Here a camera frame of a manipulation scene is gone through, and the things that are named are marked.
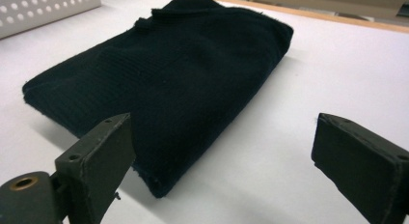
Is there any white table cover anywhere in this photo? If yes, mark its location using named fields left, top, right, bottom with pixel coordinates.
left=0, top=0, right=409, bottom=224

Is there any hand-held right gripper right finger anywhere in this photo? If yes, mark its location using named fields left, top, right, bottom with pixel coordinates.
left=311, top=112, right=409, bottom=224

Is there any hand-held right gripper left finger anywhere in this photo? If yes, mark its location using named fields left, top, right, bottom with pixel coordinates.
left=54, top=113, right=137, bottom=224

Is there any black knitted sweater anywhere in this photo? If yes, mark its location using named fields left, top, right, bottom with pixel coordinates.
left=21, top=0, right=294, bottom=199

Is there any white perforated plastic basket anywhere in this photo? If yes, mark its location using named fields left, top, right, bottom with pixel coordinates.
left=0, top=0, right=102, bottom=41

